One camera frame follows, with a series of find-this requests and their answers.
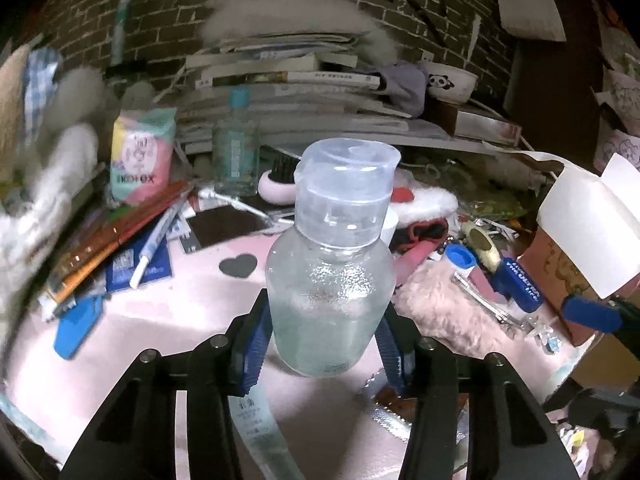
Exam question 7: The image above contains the colourful tissue pack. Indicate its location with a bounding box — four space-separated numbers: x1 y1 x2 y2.
110 107 177 206

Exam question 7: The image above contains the white panda bowl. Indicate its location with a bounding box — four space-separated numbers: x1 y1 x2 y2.
423 62 478 105

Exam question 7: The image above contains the white storage box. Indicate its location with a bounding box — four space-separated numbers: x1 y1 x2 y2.
529 152 640 348

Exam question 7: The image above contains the white pen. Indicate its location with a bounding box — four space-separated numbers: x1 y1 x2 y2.
129 193 188 289

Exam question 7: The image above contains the black phone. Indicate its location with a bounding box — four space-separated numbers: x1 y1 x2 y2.
188 206 267 248

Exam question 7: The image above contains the green tall water bottle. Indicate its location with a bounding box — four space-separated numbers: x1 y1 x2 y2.
213 87 260 197

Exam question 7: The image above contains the blue flat card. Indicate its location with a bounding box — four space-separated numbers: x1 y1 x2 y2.
53 296 103 360

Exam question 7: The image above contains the red white fluffy hat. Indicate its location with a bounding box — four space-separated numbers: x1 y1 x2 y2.
388 186 458 254

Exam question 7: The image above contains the pink hair brush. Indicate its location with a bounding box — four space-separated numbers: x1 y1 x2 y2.
257 155 298 206

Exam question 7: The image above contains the pink hanging wall organizer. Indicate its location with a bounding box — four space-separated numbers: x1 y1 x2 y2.
593 1 639 171

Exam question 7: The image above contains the blue ultra case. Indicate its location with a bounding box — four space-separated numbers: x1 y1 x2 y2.
489 257 544 313

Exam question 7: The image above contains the yellow plush dog toy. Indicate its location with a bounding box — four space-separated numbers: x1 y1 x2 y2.
461 221 502 274

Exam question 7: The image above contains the blue cap white jar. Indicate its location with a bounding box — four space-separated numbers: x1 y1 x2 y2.
444 243 477 278

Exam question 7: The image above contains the purple cloth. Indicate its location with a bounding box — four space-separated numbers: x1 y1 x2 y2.
376 62 430 118

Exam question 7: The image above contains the stack of books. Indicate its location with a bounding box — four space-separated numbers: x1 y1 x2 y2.
177 32 495 154

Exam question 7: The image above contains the pink printed desk mat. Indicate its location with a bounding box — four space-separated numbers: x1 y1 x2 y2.
0 231 597 480

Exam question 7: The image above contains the clear frosted pump bottle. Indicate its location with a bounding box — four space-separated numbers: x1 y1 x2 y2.
266 138 400 377

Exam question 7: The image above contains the white charging cable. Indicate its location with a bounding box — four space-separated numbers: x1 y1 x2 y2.
196 186 296 224

